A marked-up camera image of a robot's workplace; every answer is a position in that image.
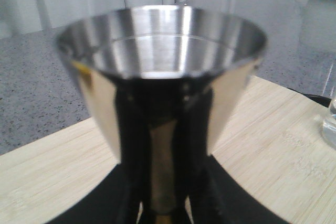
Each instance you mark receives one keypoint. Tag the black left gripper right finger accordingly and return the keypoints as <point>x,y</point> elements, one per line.
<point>204,190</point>

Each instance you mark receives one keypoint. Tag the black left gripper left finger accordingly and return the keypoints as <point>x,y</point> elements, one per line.
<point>124,116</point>

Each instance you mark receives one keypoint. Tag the steel double jigger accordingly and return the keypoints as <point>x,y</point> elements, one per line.
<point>179,52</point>

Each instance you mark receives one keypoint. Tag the clear glass beaker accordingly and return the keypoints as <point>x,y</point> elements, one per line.
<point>328,124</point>

